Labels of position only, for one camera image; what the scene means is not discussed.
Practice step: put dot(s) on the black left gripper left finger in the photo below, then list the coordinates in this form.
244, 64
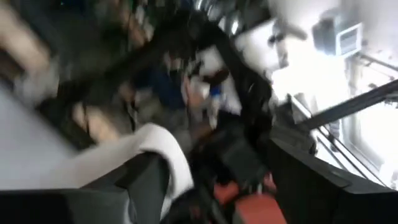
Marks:
146, 186

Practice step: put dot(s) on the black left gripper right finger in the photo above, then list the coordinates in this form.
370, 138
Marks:
304, 186

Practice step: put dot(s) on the plain white t-shirt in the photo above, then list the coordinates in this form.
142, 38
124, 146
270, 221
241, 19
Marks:
155, 140

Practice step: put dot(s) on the black aluminium table frame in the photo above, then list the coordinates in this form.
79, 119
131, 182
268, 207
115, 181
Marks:
348, 107

